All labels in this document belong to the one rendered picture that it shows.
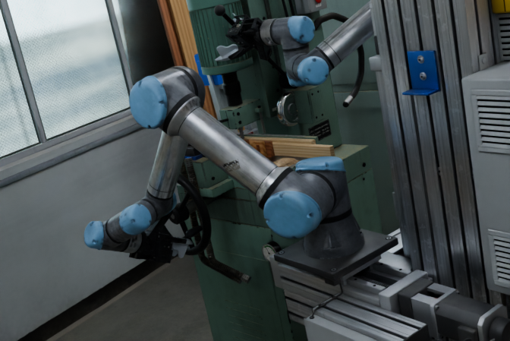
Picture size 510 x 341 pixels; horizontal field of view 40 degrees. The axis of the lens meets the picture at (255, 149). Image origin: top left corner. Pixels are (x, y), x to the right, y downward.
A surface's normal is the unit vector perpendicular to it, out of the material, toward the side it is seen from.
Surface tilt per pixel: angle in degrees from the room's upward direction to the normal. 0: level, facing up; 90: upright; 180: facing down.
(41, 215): 90
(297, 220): 95
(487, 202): 90
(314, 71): 90
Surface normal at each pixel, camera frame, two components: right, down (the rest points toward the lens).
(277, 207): -0.36, 0.40
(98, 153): 0.78, 0.00
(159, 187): -0.13, 0.48
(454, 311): -0.68, -0.45
